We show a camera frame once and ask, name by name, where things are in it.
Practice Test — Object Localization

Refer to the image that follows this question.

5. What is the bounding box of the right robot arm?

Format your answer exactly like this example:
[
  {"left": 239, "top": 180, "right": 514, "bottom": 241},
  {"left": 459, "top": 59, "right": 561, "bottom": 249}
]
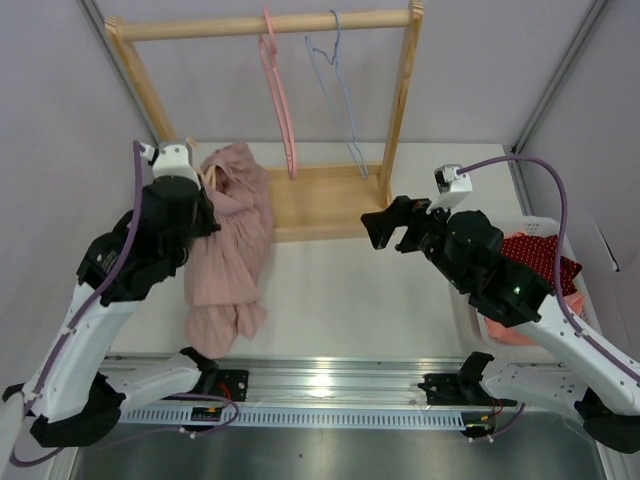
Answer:
[{"left": 361, "top": 196, "right": 639, "bottom": 454}]

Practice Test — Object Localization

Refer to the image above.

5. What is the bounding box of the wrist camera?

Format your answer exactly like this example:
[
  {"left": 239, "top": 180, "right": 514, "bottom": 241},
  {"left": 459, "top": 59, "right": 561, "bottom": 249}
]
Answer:
[
  {"left": 428, "top": 164, "right": 473, "bottom": 212},
  {"left": 141, "top": 140, "right": 201, "bottom": 189}
]

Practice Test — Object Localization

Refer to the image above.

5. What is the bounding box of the red polka dot cloth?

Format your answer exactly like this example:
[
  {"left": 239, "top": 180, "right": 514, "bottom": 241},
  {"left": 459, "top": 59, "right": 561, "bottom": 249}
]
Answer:
[{"left": 501, "top": 232, "right": 584, "bottom": 305}]

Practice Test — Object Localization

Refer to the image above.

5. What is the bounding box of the wooden clothes rack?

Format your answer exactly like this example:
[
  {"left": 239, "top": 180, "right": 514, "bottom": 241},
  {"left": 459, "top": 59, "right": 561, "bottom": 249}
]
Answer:
[{"left": 104, "top": 1, "right": 424, "bottom": 242}]

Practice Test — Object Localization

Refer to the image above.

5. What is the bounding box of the pink pleated skirt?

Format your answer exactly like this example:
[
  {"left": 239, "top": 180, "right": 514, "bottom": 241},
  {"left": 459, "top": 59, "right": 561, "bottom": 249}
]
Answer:
[{"left": 184, "top": 143, "right": 274, "bottom": 359}]

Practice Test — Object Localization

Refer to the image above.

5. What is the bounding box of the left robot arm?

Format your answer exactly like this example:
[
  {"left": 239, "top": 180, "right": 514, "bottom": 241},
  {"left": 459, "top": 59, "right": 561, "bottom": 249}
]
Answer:
[{"left": 2, "top": 174, "right": 219, "bottom": 448}]

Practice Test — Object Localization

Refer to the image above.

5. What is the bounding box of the white plastic basket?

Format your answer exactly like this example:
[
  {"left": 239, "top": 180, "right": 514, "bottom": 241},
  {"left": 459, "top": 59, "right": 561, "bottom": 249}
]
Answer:
[{"left": 467, "top": 216, "right": 601, "bottom": 363}]

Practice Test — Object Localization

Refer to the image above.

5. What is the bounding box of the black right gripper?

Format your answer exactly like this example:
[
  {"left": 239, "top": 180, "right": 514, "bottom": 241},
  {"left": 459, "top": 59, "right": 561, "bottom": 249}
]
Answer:
[{"left": 362, "top": 193, "right": 471, "bottom": 291}]

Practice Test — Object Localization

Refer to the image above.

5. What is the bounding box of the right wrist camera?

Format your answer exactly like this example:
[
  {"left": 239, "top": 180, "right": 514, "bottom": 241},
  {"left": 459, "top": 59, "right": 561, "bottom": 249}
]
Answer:
[{"left": 428, "top": 164, "right": 473, "bottom": 212}]

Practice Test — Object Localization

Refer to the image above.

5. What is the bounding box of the blue wire hanger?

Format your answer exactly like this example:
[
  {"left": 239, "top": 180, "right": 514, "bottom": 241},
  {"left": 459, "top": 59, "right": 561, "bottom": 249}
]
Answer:
[{"left": 304, "top": 10, "right": 370, "bottom": 179}]

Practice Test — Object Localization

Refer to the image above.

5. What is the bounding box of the salmon pink cloth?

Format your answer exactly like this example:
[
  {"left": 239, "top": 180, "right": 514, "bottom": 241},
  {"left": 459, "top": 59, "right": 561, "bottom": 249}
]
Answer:
[{"left": 484, "top": 291, "right": 585, "bottom": 347}]

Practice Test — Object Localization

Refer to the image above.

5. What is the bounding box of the white slotted cable duct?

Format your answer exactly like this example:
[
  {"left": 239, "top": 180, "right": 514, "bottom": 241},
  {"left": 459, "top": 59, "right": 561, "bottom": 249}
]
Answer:
[{"left": 121, "top": 405, "right": 466, "bottom": 431}]

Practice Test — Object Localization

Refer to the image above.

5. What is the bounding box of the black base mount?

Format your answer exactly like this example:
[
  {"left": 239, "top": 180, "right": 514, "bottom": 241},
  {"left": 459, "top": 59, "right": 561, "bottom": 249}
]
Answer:
[
  {"left": 417, "top": 351, "right": 517, "bottom": 407},
  {"left": 160, "top": 347, "right": 249, "bottom": 402}
]

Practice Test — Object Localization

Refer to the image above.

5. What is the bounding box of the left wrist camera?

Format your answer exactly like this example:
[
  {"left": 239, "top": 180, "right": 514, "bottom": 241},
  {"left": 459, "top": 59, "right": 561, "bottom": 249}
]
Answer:
[{"left": 141, "top": 140, "right": 201, "bottom": 189}]

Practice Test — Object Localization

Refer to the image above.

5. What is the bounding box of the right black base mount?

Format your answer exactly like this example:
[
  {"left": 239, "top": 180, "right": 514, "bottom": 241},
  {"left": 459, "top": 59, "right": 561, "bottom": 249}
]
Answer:
[{"left": 417, "top": 351, "right": 517, "bottom": 407}]

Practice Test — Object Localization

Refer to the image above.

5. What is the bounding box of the cream plastic hanger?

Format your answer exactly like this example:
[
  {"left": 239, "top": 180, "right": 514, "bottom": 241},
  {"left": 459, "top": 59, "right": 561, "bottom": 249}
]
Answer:
[{"left": 185, "top": 137, "right": 217, "bottom": 190}]

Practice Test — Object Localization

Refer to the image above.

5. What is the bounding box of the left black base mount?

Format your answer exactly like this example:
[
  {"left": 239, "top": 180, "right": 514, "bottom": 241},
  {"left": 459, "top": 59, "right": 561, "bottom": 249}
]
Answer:
[{"left": 160, "top": 347, "right": 249, "bottom": 402}]

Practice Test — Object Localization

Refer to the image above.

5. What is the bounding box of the pink plastic hanger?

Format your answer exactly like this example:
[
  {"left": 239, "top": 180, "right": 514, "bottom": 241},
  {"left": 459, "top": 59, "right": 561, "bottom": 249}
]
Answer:
[{"left": 258, "top": 6, "right": 298, "bottom": 180}]

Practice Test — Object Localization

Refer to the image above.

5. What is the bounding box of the aluminium mounting rail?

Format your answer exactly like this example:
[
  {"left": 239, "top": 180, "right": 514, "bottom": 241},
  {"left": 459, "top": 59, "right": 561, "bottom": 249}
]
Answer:
[{"left": 99, "top": 353, "right": 614, "bottom": 412}]

